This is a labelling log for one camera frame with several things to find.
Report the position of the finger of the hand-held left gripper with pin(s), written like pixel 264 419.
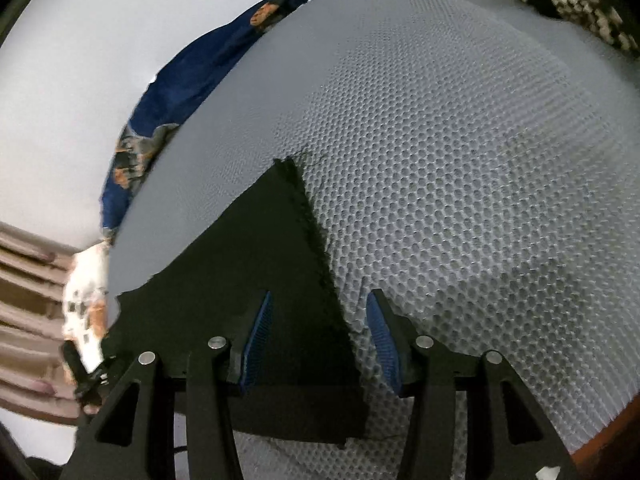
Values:
pixel 87 377

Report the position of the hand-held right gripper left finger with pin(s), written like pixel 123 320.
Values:
pixel 257 340

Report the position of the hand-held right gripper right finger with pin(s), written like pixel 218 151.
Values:
pixel 385 345

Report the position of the black pants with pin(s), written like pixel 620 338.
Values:
pixel 260 260

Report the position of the white floral pillow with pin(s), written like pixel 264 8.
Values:
pixel 87 300

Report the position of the beige curtain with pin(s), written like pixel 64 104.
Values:
pixel 30 320

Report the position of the grey mesh mat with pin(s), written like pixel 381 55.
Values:
pixel 440 200

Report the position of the blue floral blanket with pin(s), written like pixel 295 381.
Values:
pixel 175 90

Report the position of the brown wooden bed frame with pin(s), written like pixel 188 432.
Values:
pixel 612 442

